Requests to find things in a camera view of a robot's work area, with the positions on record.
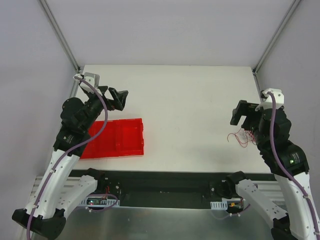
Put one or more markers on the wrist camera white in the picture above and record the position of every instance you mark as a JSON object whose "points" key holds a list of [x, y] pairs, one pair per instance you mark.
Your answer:
{"points": [[88, 82], [269, 97]]}

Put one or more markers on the red plastic tray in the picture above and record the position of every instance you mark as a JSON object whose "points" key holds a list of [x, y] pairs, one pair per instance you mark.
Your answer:
{"points": [[120, 138]]}

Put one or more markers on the left aluminium frame post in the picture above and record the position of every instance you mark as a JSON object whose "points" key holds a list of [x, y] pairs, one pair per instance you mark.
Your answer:
{"points": [[59, 34]]}

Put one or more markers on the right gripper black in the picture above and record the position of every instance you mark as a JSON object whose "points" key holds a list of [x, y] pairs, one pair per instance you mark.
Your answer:
{"points": [[249, 111]]}

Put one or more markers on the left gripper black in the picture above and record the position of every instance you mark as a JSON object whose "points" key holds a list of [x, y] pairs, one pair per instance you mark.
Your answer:
{"points": [[109, 97]]}

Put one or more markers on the right aluminium frame post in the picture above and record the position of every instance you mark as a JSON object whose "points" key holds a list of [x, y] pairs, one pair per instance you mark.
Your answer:
{"points": [[283, 23]]}

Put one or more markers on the white cable duct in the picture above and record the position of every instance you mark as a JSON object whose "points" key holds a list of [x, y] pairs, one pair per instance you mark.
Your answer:
{"points": [[99, 201], [227, 204]]}

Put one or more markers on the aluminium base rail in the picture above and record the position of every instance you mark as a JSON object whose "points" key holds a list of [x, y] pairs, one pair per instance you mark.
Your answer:
{"points": [[268, 188]]}

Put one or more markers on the right white cable duct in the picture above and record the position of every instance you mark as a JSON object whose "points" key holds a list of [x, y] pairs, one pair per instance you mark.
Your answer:
{"points": [[227, 204]]}

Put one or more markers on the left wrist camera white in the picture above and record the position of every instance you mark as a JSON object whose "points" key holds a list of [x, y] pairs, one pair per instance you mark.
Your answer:
{"points": [[88, 82]]}

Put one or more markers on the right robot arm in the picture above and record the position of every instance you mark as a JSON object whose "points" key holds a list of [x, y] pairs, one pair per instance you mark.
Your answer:
{"points": [[287, 162]]}

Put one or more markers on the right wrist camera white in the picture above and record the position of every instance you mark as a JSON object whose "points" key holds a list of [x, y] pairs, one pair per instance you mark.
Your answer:
{"points": [[269, 97]]}

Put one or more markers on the left white cable duct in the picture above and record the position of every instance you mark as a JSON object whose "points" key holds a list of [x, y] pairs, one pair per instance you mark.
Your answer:
{"points": [[99, 201]]}

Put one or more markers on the aluminium frame post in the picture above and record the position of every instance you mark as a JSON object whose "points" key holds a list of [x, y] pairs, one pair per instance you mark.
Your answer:
{"points": [[283, 23], [59, 34]]}

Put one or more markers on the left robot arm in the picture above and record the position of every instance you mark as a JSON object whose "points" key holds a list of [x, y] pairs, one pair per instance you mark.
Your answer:
{"points": [[47, 212]]}

